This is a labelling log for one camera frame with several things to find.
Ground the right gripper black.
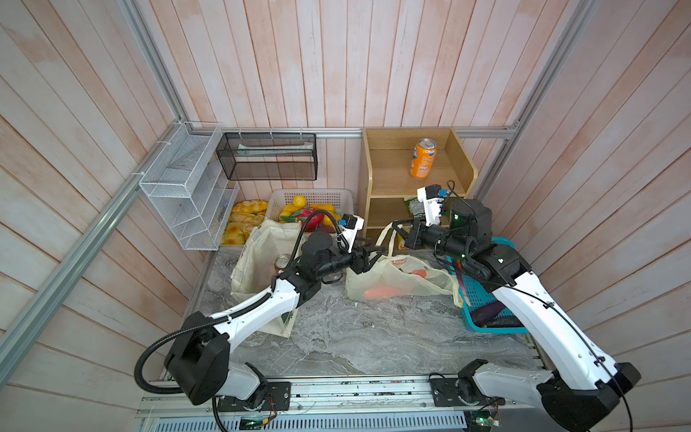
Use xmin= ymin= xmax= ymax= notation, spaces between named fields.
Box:
xmin=391 ymin=219 xmax=468 ymax=266

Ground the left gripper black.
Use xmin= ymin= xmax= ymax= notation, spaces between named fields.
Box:
xmin=316 ymin=236 xmax=386 ymax=277

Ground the yellow plastic bag orange print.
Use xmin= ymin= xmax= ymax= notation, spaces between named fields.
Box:
xmin=345 ymin=225 xmax=459 ymax=302

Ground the orange carrot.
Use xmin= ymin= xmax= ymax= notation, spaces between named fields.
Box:
xmin=365 ymin=285 xmax=407 ymax=301

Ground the red soda can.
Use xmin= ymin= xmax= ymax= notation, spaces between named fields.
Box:
xmin=274 ymin=254 xmax=291 ymax=275

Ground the cream canvas tote bag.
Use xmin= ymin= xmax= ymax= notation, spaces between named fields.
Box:
xmin=231 ymin=220 xmax=302 ymax=338

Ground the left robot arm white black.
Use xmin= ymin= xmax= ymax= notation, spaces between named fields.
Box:
xmin=133 ymin=232 xmax=384 ymax=410

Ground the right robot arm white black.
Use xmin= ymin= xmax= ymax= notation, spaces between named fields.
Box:
xmin=392 ymin=199 xmax=642 ymax=431

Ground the green snack packet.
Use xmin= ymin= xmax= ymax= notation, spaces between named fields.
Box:
xmin=404 ymin=198 xmax=426 ymax=219

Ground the wooden shelf unit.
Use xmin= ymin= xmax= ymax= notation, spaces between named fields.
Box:
xmin=356 ymin=128 xmax=479 ymax=239

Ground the white plastic fruit basket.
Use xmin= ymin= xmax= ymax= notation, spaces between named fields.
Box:
xmin=266 ymin=189 xmax=354 ymax=223

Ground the pink dragon fruit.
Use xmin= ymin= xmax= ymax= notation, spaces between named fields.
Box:
xmin=279 ymin=207 xmax=325 ymax=231

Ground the orange soda can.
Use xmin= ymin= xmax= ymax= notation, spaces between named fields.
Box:
xmin=410 ymin=139 xmax=437 ymax=179

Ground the yellow lemon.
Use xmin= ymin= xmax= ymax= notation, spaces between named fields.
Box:
xmin=293 ymin=195 xmax=307 ymax=209

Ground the purple eggplant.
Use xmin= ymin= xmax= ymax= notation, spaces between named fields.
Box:
xmin=471 ymin=301 xmax=506 ymax=326

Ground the tray of yellow breads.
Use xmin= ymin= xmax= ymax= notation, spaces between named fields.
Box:
xmin=221 ymin=200 xmax=268 ymax=246

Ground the dark green cucumber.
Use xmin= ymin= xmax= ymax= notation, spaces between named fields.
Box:
xmin=485 ymin=316 xmax=524 ymax=329

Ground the black mesh basket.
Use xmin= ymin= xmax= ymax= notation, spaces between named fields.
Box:
xmin=216 ymin=131 xmax=319 ymax=181

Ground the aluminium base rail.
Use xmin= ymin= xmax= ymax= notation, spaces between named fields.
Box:
xmin=133 ymin=375 xmax=560 ymax=431

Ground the white wire rack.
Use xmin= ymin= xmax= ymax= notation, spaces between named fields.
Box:
xmin=140 ymin=122 xmax=239 ymax=251

